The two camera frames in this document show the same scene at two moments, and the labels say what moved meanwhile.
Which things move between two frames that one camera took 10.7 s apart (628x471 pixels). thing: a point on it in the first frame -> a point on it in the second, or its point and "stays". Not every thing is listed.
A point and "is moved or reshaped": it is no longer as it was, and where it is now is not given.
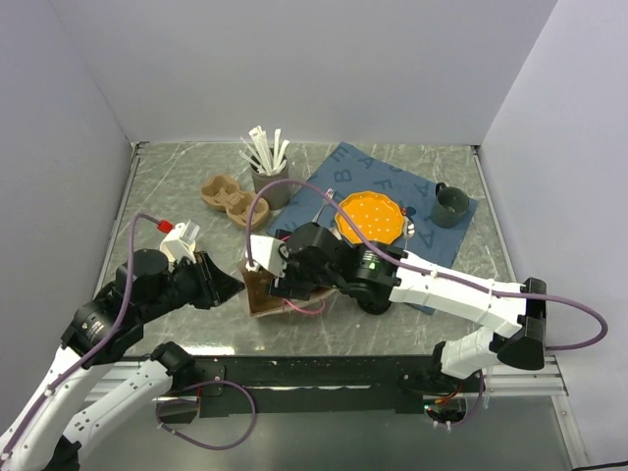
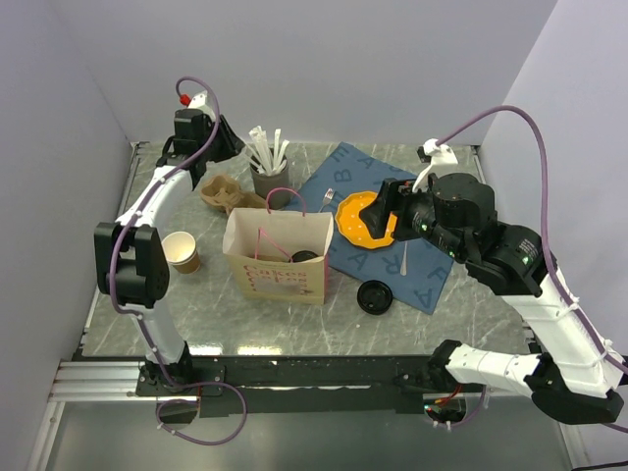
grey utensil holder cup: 278,194 stays
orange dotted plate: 379,215 stays
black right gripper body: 297,279 -> 415,215
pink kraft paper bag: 259,286 is moved or reshaped
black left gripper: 215,285 -> 233,144
